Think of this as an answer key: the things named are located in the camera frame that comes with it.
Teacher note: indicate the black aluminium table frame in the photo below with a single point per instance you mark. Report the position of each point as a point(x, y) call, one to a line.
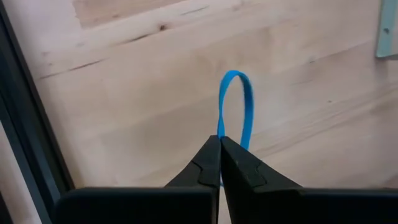
point(28, 124)

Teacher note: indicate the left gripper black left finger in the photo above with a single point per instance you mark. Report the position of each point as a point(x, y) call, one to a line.
point(186, 202)

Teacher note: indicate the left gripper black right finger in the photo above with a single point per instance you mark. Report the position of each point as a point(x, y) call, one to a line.
point(280, 205)

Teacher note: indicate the thin blue rubber band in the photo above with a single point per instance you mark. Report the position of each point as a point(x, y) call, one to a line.
point(248, 109)

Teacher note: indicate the green perforated metal shelf riser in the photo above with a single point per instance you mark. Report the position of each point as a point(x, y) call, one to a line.
point(387, 28)

